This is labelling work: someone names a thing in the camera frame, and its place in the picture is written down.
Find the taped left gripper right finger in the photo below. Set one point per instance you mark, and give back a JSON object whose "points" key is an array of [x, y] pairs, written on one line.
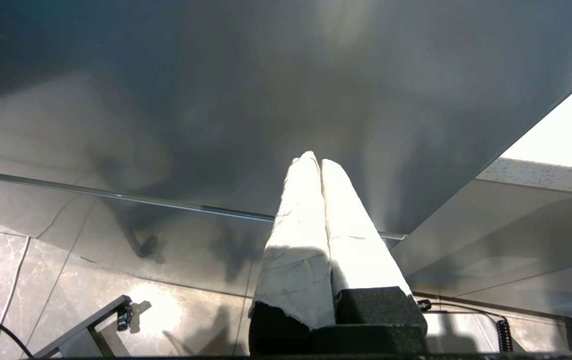
{"points": [[356, 240]]}

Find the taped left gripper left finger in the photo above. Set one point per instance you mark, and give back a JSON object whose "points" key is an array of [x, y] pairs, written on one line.
{"points": [[298, 250]]}

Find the grey base cabinet front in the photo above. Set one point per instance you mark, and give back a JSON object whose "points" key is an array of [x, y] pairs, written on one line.
{"points": [[506, 235]]}

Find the grey cabinet door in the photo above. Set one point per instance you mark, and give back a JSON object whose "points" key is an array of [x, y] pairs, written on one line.
{"points": [[116, 235], [216, 90]]}

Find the grey lower cabinet door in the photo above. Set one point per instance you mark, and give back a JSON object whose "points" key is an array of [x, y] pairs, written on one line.
{"points": [[116, 235]]}

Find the black metal table leg frame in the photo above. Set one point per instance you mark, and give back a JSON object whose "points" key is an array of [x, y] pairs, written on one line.
{"points": [[81, 330]]}

